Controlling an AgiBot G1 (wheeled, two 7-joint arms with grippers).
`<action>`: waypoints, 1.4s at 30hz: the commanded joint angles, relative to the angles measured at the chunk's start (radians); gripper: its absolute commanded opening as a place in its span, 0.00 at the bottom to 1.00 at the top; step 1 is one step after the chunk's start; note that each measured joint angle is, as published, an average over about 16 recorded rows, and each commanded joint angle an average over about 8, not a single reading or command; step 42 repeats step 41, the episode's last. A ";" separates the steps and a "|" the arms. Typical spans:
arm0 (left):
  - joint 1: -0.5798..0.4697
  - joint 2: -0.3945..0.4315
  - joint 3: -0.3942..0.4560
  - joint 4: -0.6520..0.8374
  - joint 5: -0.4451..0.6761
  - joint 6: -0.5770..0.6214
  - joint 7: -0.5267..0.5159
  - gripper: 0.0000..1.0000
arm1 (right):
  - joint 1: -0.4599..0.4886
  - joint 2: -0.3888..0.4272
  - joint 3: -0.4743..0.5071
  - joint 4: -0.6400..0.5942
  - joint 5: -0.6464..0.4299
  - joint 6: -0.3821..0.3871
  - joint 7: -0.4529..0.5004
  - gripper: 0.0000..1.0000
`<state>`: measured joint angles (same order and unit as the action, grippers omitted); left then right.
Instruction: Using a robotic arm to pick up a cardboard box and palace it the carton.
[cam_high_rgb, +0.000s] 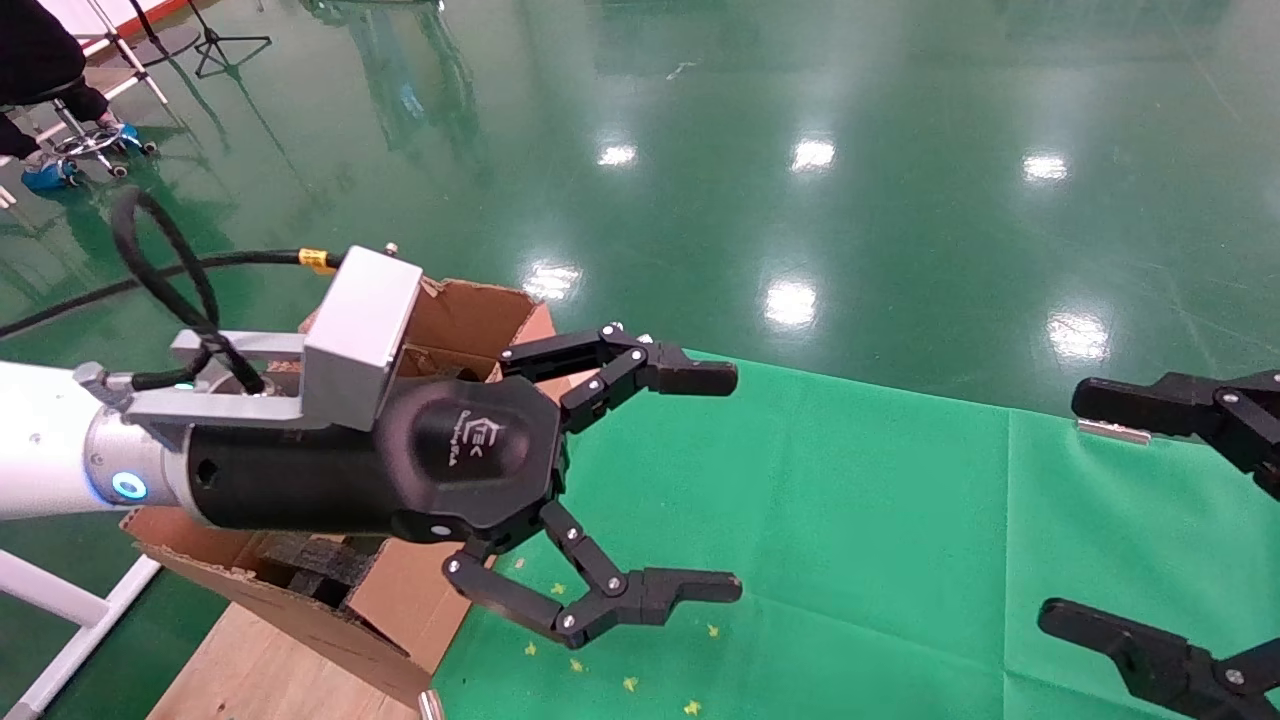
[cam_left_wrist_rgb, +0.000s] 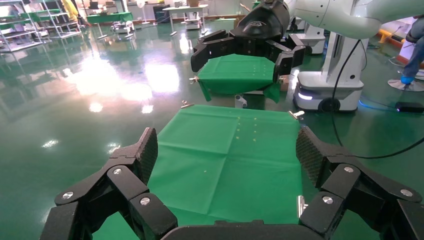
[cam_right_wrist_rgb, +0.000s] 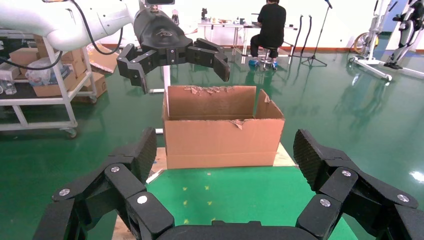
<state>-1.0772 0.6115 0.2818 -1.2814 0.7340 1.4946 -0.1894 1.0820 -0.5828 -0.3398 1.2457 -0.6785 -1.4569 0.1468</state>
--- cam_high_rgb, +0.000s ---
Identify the green table cloth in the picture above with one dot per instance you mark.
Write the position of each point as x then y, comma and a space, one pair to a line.
900, 550

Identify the black floor stand pole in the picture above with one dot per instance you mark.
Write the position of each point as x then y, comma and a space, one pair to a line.
175, 40

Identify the large open cardboard carton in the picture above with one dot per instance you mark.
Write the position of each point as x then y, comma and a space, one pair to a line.
400, 610

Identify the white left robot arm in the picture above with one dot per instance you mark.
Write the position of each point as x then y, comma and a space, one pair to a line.
40, 440

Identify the wheeled metal stool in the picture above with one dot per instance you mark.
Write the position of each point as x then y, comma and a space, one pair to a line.
90, 145

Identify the black foam block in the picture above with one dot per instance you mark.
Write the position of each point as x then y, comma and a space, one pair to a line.
320, 565

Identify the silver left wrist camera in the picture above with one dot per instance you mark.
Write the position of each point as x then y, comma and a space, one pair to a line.
360, 320

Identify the person in black clothes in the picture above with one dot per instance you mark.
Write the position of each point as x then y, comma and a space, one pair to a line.
30, 50

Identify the white metal table frame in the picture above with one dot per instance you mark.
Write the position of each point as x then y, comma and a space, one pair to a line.
60, 600

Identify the black tripod microphone stand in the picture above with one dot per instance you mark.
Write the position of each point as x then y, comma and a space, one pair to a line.
215, 40

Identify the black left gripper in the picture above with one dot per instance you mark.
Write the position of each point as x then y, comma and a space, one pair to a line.
330, 480

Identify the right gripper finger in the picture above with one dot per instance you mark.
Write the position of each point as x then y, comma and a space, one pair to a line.
1150, 405
1140, 650

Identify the white tripod stand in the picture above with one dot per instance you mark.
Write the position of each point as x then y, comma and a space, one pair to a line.
140, 65

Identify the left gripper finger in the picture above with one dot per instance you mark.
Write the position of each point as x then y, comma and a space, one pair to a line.
690, 377
690, 587

